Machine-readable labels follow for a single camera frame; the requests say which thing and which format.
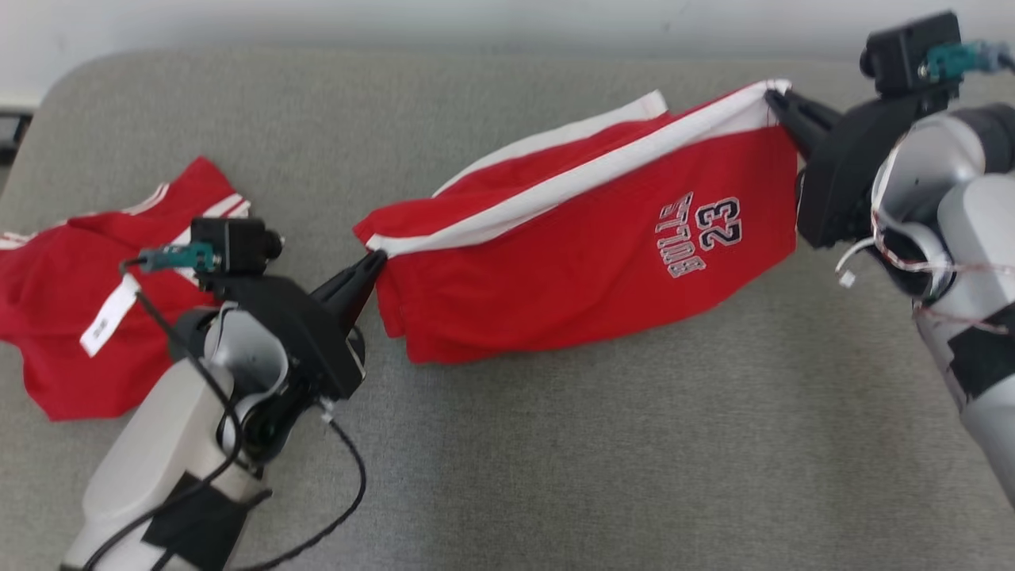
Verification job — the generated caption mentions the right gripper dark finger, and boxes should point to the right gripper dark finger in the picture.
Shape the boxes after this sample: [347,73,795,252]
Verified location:
[768,107,825,159]
[765,91,841,132]

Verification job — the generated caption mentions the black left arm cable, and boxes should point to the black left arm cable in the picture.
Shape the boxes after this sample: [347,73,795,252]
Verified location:
[79,258,368,571]

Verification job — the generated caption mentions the red Bulls jersey white sleeves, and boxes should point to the red Bulls jersey white sleeves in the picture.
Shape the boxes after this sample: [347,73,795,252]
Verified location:
[0,155,251,422]

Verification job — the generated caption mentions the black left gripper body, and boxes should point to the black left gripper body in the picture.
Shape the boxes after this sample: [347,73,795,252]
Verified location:
[208,274,367,401]

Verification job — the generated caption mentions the red Bulls 23 shorts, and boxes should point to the red Bulls 23 shorts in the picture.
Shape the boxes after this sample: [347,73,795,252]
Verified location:
[353,78,800,366]

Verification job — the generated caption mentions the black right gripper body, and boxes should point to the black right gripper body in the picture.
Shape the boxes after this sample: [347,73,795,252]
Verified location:
[797,95,921,248]

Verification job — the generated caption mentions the teal left camera connector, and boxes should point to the teal left camera connector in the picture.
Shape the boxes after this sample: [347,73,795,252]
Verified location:
[139,242,219,274]

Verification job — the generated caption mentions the white paper cable label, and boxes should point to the white paper cable label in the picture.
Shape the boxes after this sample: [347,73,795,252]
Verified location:
[79,274,142,358]

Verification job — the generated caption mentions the teal right camera connector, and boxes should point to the teal right camera connector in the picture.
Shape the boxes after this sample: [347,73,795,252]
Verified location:
[920,41,1015,84]

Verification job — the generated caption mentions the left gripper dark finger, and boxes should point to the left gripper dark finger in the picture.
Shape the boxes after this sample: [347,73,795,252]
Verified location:
[311,252,388,306]
[333,262,386,338]

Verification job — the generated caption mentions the teal camera connector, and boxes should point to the teal camera connector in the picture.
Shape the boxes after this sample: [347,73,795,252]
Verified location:
[139,242,219,274]
[920,41,1015,84]

